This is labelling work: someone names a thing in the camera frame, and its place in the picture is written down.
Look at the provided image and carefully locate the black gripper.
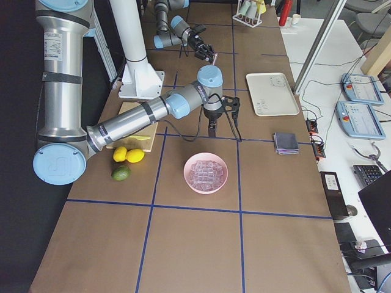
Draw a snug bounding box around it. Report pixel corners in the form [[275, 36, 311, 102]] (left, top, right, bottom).
[[203, 103, 243, 143], [187, 30, 214, 61]]

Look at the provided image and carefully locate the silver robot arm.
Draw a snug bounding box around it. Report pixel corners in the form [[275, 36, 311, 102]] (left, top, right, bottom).
[[153, 0, 215, 63], [32, 1, 240, 186]]

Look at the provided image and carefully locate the pile of clear ice cubes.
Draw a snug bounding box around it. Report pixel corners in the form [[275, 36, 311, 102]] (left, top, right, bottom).
[[189, 161, 224, 191]]

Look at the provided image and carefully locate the pink bowl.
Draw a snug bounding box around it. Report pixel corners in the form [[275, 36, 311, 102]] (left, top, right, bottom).
[[183, 153, 228, 195]]

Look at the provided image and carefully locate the cream bear tray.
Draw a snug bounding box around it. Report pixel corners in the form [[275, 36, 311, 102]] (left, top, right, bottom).
[[246, 73, 299, 117]]

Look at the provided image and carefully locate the folded grey cloth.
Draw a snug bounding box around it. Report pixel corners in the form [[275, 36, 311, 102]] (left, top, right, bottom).
[[273, 132, 299, 154]]

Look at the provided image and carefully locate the wooden cutting board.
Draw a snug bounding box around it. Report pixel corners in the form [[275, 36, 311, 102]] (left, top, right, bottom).
[[102, 102, 158, 152]]

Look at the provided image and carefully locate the yellow knife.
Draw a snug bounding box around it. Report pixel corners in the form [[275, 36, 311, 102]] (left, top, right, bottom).
[[127, 135, 151, 141]]

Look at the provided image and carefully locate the yellow lemon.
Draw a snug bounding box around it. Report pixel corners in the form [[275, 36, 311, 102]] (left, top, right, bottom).
[[112, 146, 128, 162], [125, 149, 145, 164]]

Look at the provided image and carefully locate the red bottle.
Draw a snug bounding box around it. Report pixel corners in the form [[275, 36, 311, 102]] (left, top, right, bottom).
[[279, 0, 293, 27]]

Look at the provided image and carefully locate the green avocado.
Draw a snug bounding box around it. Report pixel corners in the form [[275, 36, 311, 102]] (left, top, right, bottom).
[[111, 165, 131, 181]]

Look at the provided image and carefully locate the black box with label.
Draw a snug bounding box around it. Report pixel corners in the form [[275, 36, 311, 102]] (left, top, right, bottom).
[[320, 172, 349, 220]]

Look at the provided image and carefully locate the near blue teach pendant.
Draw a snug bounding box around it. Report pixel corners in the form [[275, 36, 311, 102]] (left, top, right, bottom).
[[336, 101, 386, 140]]

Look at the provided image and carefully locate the blue teach pendant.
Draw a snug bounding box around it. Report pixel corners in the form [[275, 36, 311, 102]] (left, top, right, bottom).
[[336, 101, 386, 140], [341, 73, 384, 106]]

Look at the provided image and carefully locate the far blue teach pendant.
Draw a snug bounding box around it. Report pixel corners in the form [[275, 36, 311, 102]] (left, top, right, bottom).
[[341, 73, 384, 106]]

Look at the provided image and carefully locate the black keyboard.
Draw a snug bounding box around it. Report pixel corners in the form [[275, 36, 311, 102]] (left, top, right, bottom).
[[353, 165, 382, 186]]

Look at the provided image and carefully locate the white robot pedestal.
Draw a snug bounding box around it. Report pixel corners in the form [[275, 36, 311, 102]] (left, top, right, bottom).
[[110, 0, 164, 101]]

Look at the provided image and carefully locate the aluminium frame post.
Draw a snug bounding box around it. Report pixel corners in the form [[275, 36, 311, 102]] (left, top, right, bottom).
[[293, 0, 347, 95]]

